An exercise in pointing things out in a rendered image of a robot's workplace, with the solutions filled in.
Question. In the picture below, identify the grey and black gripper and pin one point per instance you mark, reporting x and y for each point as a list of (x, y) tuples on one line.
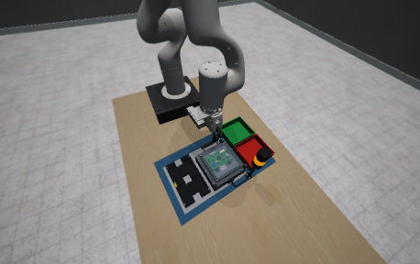
[(214, 123)]

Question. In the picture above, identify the red bin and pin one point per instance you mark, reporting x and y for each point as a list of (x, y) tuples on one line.
[(248, 148)]

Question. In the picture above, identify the green open-top bin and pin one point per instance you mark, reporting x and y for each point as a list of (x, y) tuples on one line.
[(236, 131)]

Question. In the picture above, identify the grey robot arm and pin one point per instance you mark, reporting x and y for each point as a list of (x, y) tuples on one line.
[(199, 19)]

